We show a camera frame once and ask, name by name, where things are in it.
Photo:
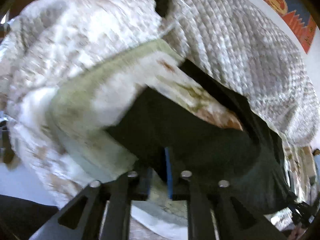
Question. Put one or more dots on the red and blue wall poster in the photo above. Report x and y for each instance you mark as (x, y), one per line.
(298, 18)

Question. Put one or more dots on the quilted beige comforter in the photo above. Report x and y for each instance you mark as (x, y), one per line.
(51, 41)

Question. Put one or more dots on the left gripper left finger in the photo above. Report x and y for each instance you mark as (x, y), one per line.
(99, 211)

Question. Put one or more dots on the black pants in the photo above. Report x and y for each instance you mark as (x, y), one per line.
(251, 159)

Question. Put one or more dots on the floral fleece blanket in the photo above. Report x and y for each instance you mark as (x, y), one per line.
(90, 102)

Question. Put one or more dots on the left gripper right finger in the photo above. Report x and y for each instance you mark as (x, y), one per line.
(214, 213)

